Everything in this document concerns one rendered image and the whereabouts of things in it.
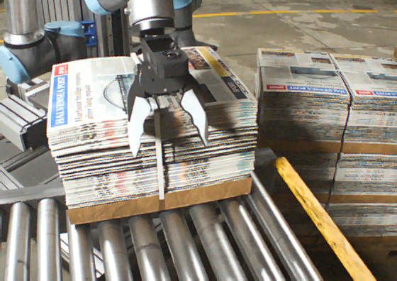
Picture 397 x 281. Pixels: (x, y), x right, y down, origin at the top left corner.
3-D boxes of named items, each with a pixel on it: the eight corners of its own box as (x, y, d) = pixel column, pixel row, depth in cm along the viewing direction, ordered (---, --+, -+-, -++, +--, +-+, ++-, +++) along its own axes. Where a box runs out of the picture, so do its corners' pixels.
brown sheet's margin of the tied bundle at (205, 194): (210, 124, 106) (210, 110, 103) (251, 193, 83) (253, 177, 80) (150, 133, 102) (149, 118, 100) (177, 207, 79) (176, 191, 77)
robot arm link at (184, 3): (157, 27, 143) (155, -9, 135) (167, 17, 154) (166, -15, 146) (188, 28, 140) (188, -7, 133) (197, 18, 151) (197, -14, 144)
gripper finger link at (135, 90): (147, 128, 62) (164, 76, 62) (148, 128, 60) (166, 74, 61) (118, 118, 61) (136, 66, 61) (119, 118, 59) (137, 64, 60)
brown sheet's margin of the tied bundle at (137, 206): (127, 136, 101) (125, 122, 98) (148, 213, 77) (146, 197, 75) (66, 146, 97) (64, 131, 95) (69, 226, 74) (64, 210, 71)
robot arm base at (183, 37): (149, 48, 151) (149, 24, 145) (176, 38, 161) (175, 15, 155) (179, 57, 143) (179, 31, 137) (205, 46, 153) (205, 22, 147)
